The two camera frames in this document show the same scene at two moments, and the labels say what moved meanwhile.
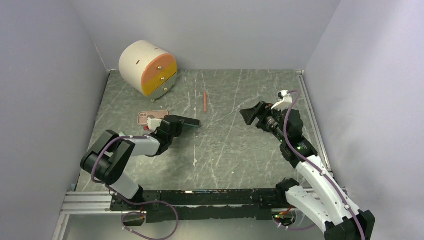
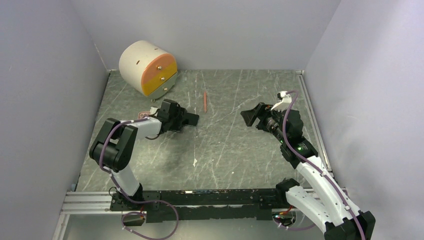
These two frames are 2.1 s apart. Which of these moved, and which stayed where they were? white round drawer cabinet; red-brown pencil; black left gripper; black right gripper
Moved: black left gripper
Stayed: black right gripper; red-brown pencil; white round drawer cabinet
